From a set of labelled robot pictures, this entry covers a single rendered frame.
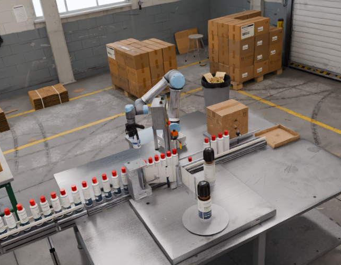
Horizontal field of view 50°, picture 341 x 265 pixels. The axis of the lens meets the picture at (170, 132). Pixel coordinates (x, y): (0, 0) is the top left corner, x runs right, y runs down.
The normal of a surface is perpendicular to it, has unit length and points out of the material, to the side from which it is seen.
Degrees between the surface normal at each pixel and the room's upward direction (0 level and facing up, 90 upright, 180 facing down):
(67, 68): 90
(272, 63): 90
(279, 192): 0
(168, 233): 0
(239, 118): 90
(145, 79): 92
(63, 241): 0
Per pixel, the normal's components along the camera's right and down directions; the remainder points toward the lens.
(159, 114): -0.11, 0.48
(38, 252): -0.09, -0.88
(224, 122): 0.47, 0.38
